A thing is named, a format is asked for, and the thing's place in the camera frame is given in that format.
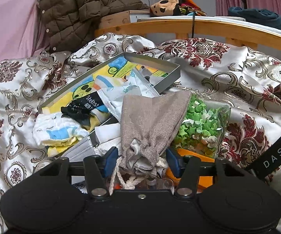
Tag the clear plastic zip bag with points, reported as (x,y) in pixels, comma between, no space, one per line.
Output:
(121,95)

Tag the white gauze cloth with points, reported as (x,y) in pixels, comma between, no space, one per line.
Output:
(57,126)

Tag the brown quilted jacket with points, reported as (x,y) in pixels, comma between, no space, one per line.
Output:
(69,12)

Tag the floral satin blanket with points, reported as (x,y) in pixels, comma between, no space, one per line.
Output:
(247,90)

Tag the small white carton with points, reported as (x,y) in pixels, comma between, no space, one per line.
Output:
(78,186)

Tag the grey tray with colourful drawing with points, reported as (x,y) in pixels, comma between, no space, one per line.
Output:
(152,59)

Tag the clear plastic bottle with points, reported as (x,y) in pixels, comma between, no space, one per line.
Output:
(164,182)

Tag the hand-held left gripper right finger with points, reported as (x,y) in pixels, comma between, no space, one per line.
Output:
(173,162)

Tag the black sachet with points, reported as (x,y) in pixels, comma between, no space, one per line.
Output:
(82,107)

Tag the orange plastic object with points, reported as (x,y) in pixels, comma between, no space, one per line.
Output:
(196,154)

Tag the wooden bed frame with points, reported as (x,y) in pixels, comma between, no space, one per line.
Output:
(216,28)

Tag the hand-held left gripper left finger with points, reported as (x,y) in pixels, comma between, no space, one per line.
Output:
(111,158)

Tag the pink bed sheet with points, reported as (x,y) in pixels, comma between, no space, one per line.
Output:
(8,17)

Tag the dark teal cloth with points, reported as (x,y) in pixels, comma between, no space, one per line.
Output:
(257,15)

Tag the bag of green paper stars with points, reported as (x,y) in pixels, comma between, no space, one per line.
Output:
(199,129)

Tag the tan and black plush toy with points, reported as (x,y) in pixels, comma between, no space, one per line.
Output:
(164,7)

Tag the yellow black plush toy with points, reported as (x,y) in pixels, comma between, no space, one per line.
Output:
(191,6)

